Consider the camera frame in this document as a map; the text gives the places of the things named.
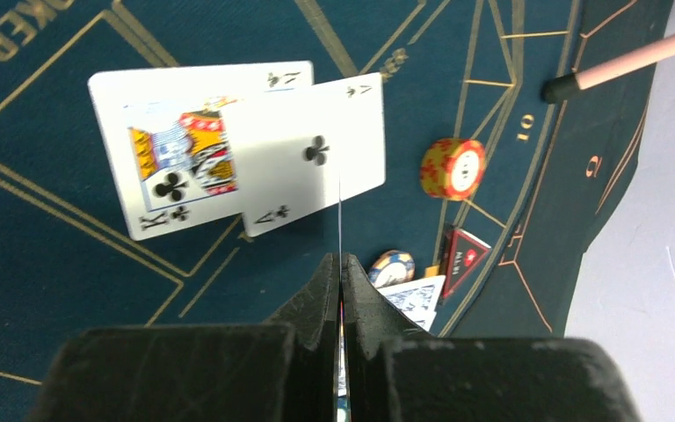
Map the ace of clubs card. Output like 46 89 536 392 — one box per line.
222 73 386 237

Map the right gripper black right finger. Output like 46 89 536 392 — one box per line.
342 254 640 421

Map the king of clubs card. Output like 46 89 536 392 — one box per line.
88 61 314 241

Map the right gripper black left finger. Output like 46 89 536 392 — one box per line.
27 254 340 421

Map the blue playing card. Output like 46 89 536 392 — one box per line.
378 275 446 331

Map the round blue poker mat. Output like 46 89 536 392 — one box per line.
0 0 584 422

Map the rectangular dark green poker mat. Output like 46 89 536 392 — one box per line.
439 0 675 339

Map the black red all-in triangle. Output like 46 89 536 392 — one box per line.
439 223 490 299

